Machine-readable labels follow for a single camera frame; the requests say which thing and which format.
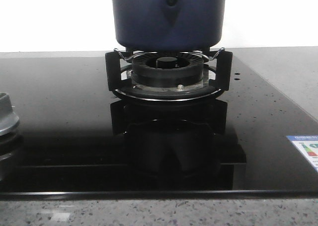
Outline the dark blue cooking pot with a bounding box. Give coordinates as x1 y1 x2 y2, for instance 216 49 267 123
112 0 225 52

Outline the black pot support grate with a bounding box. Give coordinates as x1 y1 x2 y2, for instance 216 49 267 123
105 48 233 92

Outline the black round gas burner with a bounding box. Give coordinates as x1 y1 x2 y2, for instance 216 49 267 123
113 52 221 101

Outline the black glass gas cooktop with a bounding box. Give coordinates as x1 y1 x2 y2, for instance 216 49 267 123
0 57 318 200

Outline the silver stove control knob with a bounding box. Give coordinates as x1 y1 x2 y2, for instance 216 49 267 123
0 92 19 136

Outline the energy rating label sticker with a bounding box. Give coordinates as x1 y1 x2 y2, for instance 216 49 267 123
286 135 318 171

